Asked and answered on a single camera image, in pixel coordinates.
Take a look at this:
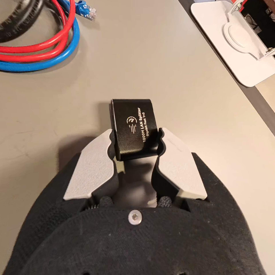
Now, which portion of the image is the white monitor stand base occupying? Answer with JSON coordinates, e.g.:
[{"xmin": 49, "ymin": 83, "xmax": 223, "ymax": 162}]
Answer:
[{"xmin": 191, "ymin": 0, "xmax": 275, "ymax": 88}]

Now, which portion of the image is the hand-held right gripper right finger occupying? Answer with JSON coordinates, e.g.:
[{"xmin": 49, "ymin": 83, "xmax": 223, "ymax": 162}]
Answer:
[{"xmin": 151, "ymin": 127, "xmax": 208, "ymax": 201}]

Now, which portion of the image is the black ethernet cable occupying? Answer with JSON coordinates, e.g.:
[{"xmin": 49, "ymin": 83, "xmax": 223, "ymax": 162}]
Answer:
[{"xmin": 0, "ymin": 0, "xmax": 67, "ymax": 43}]

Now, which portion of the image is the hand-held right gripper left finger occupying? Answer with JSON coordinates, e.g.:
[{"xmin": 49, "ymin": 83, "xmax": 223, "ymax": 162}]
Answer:
[{"xmin": 63, "ymin": 128, "xmax": 121, "ymax": 201}]

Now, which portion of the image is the red ethernet cable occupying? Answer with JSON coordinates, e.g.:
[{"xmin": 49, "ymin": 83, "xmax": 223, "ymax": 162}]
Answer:
[{"xmin": 0, "ymin": 0, "xmax": 76, "ymax": 63}]

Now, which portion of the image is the black network splitter box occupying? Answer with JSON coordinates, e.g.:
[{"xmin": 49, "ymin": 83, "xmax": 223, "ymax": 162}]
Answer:
[{"xmin": 110, "ymin": 98, "xmax": 160, "ymax": 162}]

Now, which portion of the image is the blue ethernet cable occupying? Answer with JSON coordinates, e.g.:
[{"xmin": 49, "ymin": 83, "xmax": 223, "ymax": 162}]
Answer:
[{"xmin": 0, "ymin": 0, "xmax": 97, "ymax": 73}]

